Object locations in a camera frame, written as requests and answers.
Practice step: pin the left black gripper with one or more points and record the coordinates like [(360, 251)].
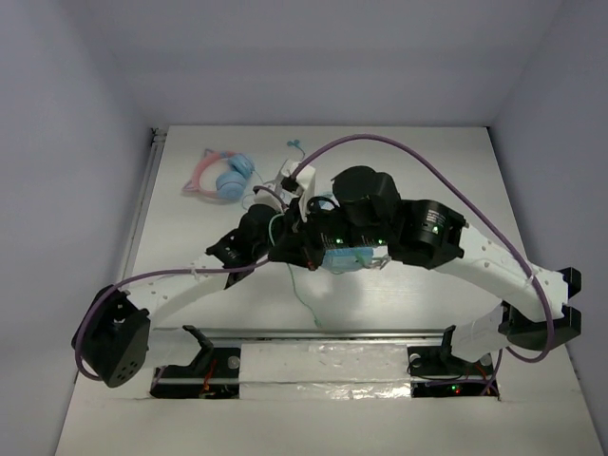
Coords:
[(259, 240)]

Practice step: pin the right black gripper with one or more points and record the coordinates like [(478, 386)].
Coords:
[(295, 244)]

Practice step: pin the large light blue headphones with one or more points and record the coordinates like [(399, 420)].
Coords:
[(341, 258)]

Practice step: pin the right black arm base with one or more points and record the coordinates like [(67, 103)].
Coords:
[(436, 373)]

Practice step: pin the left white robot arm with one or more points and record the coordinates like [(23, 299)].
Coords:
[(111, 342)]

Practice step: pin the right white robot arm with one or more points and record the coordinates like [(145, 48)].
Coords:
[(534, 313)]

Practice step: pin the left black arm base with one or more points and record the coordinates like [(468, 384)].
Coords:
[(213, 373)]

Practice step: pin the pink blue cat-ear headphones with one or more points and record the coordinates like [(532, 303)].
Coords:
[(230, 185)]

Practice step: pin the white foam block with tape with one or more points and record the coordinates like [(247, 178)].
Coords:
[(323, 371)]

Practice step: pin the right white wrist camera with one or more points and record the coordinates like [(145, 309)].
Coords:
[(301, 186)]

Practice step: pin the blue earbuds with cable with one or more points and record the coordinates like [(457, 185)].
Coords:
[(271, 184)]

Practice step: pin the aluminium rail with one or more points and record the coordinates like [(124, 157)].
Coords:
[(268, 334), (131, 247)]

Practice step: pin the left side aluminium rail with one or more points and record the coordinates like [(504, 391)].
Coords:
[(131, 247)]

